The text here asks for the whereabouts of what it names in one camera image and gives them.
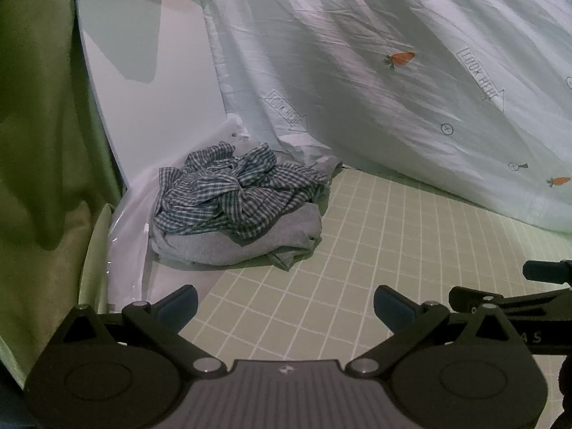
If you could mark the green grid bed sheet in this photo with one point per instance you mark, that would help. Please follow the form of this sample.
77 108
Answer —
357 254

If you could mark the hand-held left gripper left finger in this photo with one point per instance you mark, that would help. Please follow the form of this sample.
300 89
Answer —
178 307

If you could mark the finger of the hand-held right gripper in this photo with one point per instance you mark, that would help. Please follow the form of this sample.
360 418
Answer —
547 271
464 297

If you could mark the green curtain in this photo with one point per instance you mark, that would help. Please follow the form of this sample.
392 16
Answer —
40 98

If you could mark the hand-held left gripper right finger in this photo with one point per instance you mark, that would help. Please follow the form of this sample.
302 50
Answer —
393 307

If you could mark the pale green cloth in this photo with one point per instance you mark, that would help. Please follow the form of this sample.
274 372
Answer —
96 250

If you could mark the grey garment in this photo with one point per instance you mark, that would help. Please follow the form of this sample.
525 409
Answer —
214 246

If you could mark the carrot print quilt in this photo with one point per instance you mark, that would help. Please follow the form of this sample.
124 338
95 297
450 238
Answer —
380 98

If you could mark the clear plastic bag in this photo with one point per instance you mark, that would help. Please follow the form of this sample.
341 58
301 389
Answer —
129 241

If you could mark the blue checked shirt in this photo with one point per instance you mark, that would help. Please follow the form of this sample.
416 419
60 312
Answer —
214 196

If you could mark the white panel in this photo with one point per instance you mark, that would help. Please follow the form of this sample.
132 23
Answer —
178 98

